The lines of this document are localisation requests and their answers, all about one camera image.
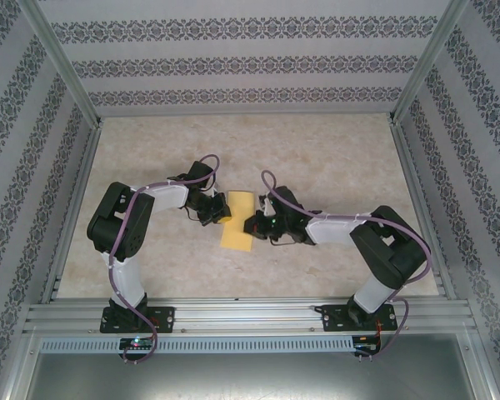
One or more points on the yellow paper sheet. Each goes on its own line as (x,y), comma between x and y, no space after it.
(237,237)

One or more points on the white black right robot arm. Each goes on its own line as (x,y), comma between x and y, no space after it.
(391,250)

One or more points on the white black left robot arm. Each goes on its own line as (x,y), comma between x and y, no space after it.
(121,225)

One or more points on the small controller board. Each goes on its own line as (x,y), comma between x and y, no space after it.
(366,343)
(135,343)

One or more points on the grey metal panel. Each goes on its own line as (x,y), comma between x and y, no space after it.
(250,379)

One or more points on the aluminium mounting rail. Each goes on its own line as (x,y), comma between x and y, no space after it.
(250,314)

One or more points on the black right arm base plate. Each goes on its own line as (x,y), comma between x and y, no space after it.
(331,318)

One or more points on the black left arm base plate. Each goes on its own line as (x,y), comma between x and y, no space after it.
(164,318)

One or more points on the aluminium side rail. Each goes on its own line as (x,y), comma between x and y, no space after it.
(421,208)
(73,208)

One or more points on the aluminium frame post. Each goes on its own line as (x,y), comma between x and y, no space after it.
(66,66)
(425,62)

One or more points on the aluminium lower frame bar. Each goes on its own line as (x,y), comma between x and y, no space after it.
(483,366)
(18,366)

